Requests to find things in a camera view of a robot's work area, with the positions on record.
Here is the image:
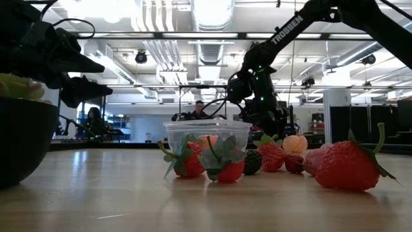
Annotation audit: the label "seated person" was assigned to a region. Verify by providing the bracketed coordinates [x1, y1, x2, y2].
[84, 107, 107, 139]

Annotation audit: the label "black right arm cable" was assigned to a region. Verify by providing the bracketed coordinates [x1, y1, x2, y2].
[199, 72, 248, 121]

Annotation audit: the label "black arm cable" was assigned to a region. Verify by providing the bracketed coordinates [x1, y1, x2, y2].
[52, 18, 97, 42]
[199, 72, 248, 121]

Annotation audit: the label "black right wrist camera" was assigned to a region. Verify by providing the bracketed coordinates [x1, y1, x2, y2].
[227, 77, 254, 104]

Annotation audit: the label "dark red toy raspberry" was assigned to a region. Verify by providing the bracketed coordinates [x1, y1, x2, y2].
[284, 153, 305, 175]

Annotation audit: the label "black background rig frame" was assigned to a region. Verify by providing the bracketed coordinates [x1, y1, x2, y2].
[178, 84, 228, 121]

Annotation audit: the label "black aluminium rig frame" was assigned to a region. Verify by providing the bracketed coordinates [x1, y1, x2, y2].
[48, 141, 412, 155]

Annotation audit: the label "pink toy fruit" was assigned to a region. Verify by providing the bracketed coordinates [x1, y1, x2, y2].
[302, 142, 335, 177]

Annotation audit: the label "black overhead light beam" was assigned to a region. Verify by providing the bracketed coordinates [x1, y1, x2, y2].
[69, 31, 412, 41]

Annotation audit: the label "clear plastic tupperware container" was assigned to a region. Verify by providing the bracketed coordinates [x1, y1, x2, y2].
[163, 119, 253, 155]

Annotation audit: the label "black partition panels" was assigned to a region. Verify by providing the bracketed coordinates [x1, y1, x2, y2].
[330, 105, 397, 144]

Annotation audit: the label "dark toy blackberry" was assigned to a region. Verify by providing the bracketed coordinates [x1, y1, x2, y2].
[243, 149, 263, 177]

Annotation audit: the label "red toy strawberry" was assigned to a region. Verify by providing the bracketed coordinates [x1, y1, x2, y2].
[252, 134, 286, 173]
[314, 122, 403, 191]
[197, 135, 248, 184]
[156, 134, 207, 180]

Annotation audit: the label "black plant pot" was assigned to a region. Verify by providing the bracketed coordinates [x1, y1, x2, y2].
[0, 97, 61, 189]

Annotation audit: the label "orange toy peach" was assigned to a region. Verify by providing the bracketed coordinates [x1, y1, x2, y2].
[282, 134, 309, 154]

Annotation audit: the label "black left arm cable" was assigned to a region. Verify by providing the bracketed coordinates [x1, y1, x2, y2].
[52, 18, 97, 42]

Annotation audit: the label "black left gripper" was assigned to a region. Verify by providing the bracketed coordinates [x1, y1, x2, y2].
[6, 22, 113, 110]

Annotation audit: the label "white pillar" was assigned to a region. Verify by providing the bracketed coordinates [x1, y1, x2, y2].
[323, 88, 352, 144]

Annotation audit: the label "dark screen panel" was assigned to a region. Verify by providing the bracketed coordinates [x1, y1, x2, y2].
[397, 99, 412, 133]

